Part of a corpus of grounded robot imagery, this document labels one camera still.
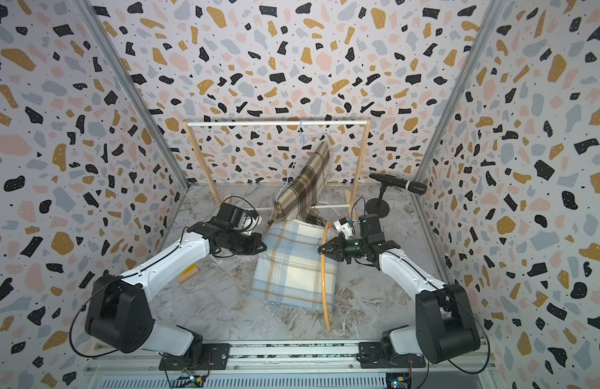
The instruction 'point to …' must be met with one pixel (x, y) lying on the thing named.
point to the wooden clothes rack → (346, 122)
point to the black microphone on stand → (379, 207)
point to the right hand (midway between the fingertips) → (321, 251)
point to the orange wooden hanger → (323, 295)
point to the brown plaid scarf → (302, 198)
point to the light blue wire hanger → (305, 139)
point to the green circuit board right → (398, 380)
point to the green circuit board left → (190, 381)
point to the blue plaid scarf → (289, 267)
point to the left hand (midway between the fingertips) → (267, 246)
